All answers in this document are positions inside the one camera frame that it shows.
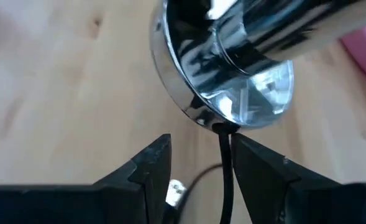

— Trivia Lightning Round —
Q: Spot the chrome lamp base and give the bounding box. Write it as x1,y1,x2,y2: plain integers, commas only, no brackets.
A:
150,0,366,130

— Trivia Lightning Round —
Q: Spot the black lamp cable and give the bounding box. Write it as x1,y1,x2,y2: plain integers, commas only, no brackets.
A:
176,123,240,224

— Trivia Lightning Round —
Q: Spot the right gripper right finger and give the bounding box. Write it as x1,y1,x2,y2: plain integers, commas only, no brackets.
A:
231,133,342,224

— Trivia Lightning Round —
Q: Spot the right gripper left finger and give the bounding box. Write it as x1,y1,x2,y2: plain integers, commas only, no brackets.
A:
94,133,173,224

